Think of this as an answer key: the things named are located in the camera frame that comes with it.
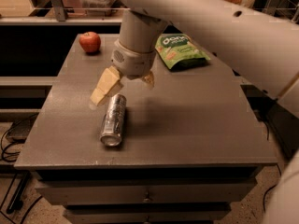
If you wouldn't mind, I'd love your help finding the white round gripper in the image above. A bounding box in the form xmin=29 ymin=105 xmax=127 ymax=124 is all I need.
xmin=90 ymin=39 xmax=156 ymax=106

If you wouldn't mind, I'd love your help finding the silver redbull can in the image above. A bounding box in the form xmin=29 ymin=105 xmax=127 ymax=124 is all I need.
xmin=100 ymin=94 xmax=126 ymax=147

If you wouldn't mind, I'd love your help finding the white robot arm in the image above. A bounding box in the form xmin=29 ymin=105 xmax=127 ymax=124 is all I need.
xmin=91 ymin=0 xmax=299 ymax=118

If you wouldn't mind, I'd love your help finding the red apple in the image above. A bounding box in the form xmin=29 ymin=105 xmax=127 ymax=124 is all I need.
xmin=79 ymin=32 xmax=101 ymax=53

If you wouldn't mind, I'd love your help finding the green snack bag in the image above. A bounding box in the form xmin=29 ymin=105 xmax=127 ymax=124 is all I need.
xmin=155 ymin=34 xmax=209 ymax=71

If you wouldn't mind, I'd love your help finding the clear plastic container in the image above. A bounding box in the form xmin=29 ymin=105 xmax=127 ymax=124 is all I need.
xmin=80 ymin=0 xmax=116 ymax=16

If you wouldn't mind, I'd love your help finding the grey drawer cabinet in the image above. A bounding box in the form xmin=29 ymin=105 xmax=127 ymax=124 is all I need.
xmin=16 ymin=35 xmax=277 ymax=224

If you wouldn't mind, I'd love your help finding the metal shelf rail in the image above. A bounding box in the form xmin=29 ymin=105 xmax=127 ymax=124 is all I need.
xmin=0 ymin=0 xmax=299 ymax=27

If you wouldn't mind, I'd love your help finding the black floor cables left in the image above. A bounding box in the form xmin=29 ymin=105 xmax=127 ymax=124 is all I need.
xmin=0 ymin=114 xmax=43 ymax=224

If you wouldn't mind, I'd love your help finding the black floor cable right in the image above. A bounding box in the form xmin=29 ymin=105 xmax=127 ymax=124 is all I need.
xmin=262 ymin=163 xmax=283 ymax=224

